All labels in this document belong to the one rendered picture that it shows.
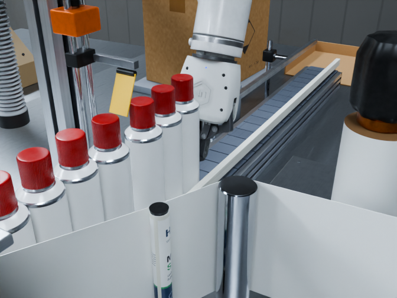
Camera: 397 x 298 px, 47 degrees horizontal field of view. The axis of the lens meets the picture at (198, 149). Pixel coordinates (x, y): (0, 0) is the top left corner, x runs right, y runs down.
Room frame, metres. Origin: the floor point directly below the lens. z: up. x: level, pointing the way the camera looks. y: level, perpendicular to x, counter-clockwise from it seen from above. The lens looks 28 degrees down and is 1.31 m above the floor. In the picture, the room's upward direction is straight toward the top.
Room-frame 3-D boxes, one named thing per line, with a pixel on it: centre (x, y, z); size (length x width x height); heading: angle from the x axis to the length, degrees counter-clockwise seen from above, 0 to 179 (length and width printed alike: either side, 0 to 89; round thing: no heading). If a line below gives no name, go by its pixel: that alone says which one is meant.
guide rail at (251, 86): (0.85, -0.06, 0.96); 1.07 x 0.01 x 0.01; 149
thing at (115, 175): (0.49, 0.11, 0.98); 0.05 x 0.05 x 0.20
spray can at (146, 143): (0.54, 0.07, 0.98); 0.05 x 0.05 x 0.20
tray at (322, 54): (1.44, -0.46, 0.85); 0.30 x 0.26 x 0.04; 149
